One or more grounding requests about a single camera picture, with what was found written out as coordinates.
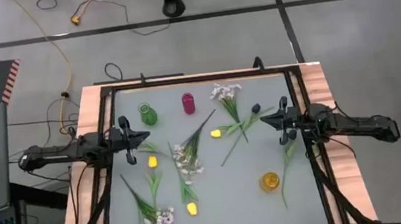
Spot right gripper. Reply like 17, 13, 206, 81
257, 93, 304, 148

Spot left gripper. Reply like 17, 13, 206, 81
105, 112, 154, 168

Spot black artificial tulip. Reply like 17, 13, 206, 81
273, 128, 307, 209
214, 102, 268, 167

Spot yellow artificial tulip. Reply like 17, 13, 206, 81
143, 154, 166, 211
207, 106, 278, 140
167, 139, 201, 219

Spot white artificial flower bunch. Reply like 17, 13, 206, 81
207, 80, 250, 147
119, 169, 177, 224
168, 108, 225, 187

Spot green glass vase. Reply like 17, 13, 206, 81
137, 100, 160, 128

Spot red vase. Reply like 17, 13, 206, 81
180, 91, 197, 116

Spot amber glass vase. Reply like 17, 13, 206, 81
258, 170, 282, 194

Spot green leaf sprig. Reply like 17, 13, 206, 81
137, 140, 172, 161

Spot grey table mat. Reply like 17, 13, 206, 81
92, 69, 330, 224

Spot black aluminium table frame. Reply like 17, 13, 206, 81
44, 53, 377, 224

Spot yellow extension cord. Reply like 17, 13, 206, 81
11, 0, 79, 139

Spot thin black floor cable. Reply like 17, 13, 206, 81
35, 0, 173, 47

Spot yellow cord with plug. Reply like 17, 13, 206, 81
68, 0, 102, 27

